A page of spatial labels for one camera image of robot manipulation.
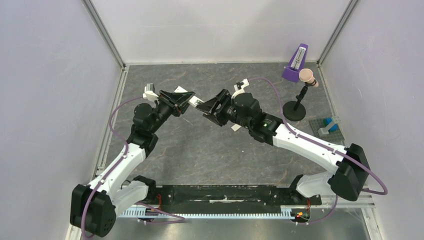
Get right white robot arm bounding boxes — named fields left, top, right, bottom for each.
left=194, top=89, right=369, bottom=204

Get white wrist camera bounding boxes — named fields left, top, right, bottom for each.
left=231, top=78, right=249, bottom=99
left=142, top=83, right=159, bottom=102

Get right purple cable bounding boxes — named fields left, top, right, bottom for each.
left=246, top=77, right=389, bottom=226

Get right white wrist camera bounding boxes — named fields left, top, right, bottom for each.
left=231, top=78, right=249, bottom=99

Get black stand with pink head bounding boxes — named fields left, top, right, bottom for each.
left=282, top=68, right=319, bottom=122

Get purple metronome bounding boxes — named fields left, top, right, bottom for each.
left=281, top=43, right=309, bottom=83

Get blue and grey bricks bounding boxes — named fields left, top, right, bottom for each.
left=317, top=116, right=341, bottom=137

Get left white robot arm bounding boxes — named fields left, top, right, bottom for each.
left=70, top=90, right=195, bottom=238

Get white remote battery cover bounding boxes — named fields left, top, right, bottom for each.
left=231, top=124, right=241, bottom=132

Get white slotted cable duct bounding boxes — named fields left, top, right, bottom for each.
left=118, top=205, right=308, bottom=221

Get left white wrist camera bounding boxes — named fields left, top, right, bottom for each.
left=142, top=83, right=159, bottom=102

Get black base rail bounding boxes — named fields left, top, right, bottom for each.
left=141, top=184, right=322, bottom=214

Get white remote control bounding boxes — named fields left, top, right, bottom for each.
left=174, top=86, right=204, bottom=108

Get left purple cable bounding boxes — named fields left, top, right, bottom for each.
left=80, top=96, right=186, bottom=240

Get grey brick baseplate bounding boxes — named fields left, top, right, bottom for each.
left=308, top=116, right=345, bottom=144

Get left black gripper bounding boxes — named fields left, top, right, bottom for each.
left=148, top=89, right=195, bottom=134

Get purple cable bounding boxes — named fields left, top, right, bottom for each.
left=80, top=96, right=186, bottom=240
left=246, top=77, right=389, bottom=226

